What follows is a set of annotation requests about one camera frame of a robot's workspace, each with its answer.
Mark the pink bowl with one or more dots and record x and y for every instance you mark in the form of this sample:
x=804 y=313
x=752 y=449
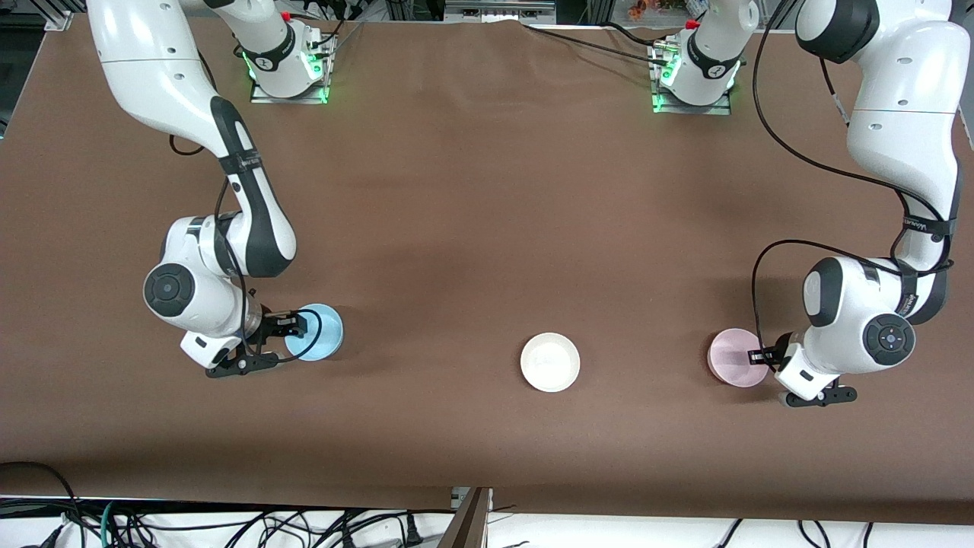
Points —
x=730 y=358

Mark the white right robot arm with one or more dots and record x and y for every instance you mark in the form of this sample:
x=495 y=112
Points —
x=152 y=68

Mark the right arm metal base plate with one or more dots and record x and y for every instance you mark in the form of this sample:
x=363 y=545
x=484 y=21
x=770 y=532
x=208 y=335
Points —
x=289 y=100

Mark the white plate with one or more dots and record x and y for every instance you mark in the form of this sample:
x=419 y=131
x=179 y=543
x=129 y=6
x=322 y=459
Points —
x=549 y=362

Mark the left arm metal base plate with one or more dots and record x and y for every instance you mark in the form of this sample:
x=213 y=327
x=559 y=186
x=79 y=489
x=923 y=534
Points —
x=692 y=110

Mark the grey metal device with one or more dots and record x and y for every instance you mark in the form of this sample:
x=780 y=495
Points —
x=498 y=11

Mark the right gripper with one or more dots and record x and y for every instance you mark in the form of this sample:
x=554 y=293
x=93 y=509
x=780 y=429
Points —
x=269 y=327

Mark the aluminium post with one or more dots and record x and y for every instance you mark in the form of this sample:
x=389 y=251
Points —
x=472 y=521

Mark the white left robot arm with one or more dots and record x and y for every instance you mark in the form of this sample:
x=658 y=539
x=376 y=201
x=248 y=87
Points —
x=905 y=76

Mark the aluminium corner bracket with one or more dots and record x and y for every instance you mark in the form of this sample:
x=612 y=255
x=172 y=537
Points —
x=59 y=20

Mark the blue plate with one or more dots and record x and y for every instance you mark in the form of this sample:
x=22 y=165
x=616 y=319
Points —
x=327 y=346

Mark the brown table cloth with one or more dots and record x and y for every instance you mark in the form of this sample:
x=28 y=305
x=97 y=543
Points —
x=487 y=228

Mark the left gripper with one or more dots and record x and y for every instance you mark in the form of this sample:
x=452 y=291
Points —
x=770 y=355

